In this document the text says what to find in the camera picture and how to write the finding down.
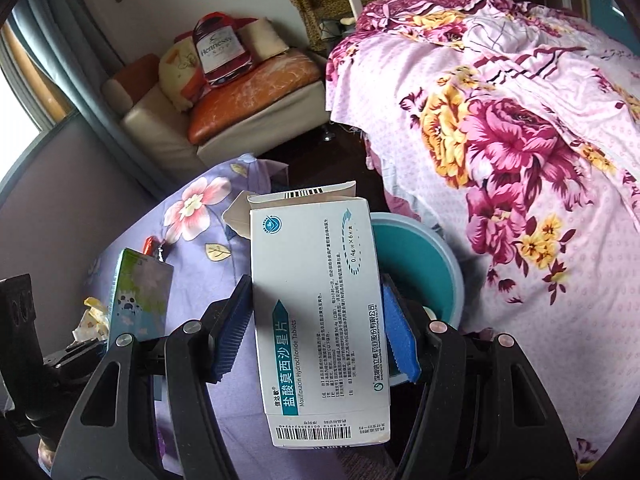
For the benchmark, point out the pink bed skirt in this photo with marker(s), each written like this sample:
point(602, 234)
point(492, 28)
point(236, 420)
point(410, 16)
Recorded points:
point(400, 190)

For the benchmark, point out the yellow patterned napkin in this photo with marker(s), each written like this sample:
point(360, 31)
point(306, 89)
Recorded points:
point(92, 320)

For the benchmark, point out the purple floral blanket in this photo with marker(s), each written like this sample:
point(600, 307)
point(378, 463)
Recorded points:
point(200, 270)

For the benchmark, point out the colourful printed carton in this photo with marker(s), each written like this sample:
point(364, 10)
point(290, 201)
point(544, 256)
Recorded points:
point(140, 295)

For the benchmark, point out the cream armchair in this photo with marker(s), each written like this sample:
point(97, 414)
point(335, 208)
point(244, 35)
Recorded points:
point(160, 130)

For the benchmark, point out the white medicine box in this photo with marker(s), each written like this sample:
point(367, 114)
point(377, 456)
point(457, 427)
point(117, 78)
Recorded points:
point(310, 310)

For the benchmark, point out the pink floral bedsheet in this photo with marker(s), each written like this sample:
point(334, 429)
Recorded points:
point(525, 160)

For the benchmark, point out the leopard print cloth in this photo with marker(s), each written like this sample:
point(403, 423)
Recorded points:
point(300, 0)

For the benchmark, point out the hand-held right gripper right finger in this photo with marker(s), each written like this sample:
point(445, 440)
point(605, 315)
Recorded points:
point(400, 340)

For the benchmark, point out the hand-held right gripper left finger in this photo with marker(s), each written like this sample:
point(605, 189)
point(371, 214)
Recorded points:
point(232, 330)

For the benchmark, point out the red foil wrapper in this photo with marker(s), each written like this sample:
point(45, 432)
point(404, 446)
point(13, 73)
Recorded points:
point(152, 249)

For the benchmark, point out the grey-blue curtain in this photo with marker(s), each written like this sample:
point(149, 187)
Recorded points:
point(90, 85)

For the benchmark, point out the red bottle-shaped bag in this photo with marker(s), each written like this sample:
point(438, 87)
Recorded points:
point(220, 50)

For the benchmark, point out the orange seat cushion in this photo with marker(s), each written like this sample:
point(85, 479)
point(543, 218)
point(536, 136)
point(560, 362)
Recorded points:
point(250, 100)

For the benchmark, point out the yellow plush pillow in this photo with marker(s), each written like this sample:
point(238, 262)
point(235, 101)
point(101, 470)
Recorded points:
point(177, 75)

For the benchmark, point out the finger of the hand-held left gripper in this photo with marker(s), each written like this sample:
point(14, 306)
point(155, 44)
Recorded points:
point(75, 357)

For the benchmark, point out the cream pillow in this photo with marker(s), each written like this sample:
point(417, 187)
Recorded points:
point(265, 40)

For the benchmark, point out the teal plastic bin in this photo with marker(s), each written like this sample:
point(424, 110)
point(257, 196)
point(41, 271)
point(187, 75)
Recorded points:
point(415, 260)

